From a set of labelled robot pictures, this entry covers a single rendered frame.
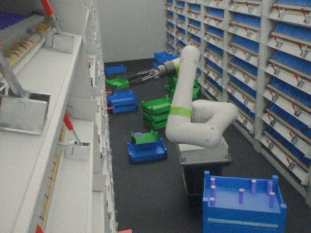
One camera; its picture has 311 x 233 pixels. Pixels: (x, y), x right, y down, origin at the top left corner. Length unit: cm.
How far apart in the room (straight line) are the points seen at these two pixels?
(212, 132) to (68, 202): 115
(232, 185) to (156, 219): 71
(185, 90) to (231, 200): 59
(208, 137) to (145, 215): 76
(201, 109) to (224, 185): 62
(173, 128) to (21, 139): 140
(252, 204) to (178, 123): 51
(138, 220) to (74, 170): 153
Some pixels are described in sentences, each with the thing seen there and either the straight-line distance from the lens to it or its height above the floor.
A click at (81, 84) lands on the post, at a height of 116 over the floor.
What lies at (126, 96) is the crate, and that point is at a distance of 366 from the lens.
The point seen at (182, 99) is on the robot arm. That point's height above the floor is 77.
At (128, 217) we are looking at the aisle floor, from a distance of 207.
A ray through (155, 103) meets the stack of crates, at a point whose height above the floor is 18.
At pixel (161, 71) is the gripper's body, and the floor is 86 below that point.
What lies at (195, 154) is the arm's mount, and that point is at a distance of 197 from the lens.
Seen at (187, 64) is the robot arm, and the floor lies 93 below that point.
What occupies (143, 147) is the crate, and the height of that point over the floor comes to 1.
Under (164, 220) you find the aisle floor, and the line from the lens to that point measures 203.
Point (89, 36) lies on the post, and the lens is 138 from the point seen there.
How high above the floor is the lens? 136
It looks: 20 degrees down
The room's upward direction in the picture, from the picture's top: 4 degrees counter-clockwise
